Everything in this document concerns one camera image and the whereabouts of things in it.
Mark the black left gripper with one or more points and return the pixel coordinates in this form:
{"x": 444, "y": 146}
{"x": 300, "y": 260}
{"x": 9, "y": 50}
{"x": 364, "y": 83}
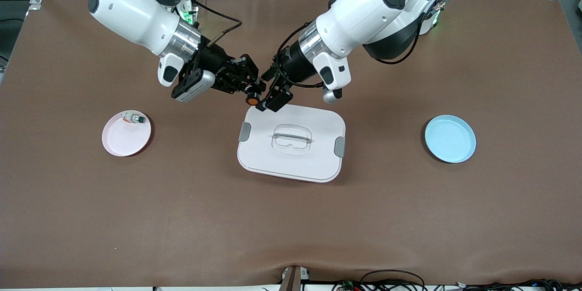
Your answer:
{"x": 296, "y": 63}

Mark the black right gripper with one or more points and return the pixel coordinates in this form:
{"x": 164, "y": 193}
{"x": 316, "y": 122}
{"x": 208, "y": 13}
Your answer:
{"x": 212, "y": 59}

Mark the orange push-button switch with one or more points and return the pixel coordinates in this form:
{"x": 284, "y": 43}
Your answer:
{"x": 252, "y": 99}

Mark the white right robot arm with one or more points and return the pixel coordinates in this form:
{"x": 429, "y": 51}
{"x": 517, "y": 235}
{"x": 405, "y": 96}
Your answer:
{"x": 132, "y": 13}

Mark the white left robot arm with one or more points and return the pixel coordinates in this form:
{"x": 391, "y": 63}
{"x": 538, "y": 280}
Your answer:
{"x": 363, "y": 13}

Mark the grey box latch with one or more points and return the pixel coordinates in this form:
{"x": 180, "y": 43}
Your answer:
{"x": 244, "y": 132}
{"x": 339, "y": 146}

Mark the white lidded storage box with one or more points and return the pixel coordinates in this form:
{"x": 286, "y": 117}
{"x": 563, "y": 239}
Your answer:
{"x": 291, "y": 163}

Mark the brown table mat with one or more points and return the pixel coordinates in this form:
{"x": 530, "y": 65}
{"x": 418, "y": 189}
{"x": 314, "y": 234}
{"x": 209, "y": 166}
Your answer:
{"x": 291, "y": 218}

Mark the pink round plate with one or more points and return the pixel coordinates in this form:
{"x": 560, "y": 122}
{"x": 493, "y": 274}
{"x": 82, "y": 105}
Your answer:
{"x": 125, "y": 141}

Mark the light blue round plate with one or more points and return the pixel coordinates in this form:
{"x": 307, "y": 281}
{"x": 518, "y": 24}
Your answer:
{"x": 450, "y": 141}

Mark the green push-button switch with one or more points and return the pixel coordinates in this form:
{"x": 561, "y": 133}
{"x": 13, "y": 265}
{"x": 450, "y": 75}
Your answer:
{"x": 135, "y": 118}

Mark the brown camera mount bracket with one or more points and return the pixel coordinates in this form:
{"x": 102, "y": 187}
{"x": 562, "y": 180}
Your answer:
{"x": 293, "y": 279}

